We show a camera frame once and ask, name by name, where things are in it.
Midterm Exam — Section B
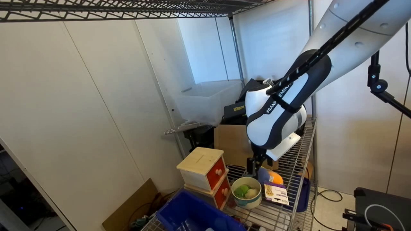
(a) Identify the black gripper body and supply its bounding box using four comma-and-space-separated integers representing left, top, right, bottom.
246, 143, 275, 170

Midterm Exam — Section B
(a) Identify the colourful toy pile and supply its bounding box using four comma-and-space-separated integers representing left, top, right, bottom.
255, 165, 290, 208

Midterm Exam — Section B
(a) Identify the small green toy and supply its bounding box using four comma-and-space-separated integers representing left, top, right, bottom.
233, 183, 250, 199

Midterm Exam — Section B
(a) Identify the blue plastic crate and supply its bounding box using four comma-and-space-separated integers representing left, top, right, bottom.
154, 190, 248, 231

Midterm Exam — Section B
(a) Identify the brown cardboard box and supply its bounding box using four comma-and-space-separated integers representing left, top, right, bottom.
213, 123, 254, 169

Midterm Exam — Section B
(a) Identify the white bowl with green rim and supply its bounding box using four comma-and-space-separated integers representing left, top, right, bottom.
230, 176, 263, 210

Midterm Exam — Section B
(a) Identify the blue round container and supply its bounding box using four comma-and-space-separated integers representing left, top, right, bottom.
296, 177, 312, 214

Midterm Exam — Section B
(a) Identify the wooden box with red drawers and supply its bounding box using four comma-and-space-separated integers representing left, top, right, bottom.
176, 146, 232, 210

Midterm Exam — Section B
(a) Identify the clear plastic bin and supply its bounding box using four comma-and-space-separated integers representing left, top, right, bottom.
172, 78, 245, 127

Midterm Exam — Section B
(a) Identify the flat brown cardboard sheet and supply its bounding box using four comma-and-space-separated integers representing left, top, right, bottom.
101, 178, 162, 231

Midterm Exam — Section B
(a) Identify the white wrist mount plate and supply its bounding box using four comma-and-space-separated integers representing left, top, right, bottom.
264, 132, 302, 163

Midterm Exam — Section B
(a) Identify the metal wire shelf rack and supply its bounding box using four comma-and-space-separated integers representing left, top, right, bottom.
0, 0, 320, 231

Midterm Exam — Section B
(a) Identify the thin black floor cable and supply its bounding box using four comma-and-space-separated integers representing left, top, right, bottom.
309, 187, 344, 231

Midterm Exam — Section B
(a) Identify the grey metal bracket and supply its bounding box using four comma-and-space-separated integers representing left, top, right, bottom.
160, 120, 203, 138

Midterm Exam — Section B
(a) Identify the black device with white ring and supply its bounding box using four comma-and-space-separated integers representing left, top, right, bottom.
341, 186, 411, 231

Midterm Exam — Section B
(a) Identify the black articulated camera stand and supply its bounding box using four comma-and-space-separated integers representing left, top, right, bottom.
366, 50, 411, 119

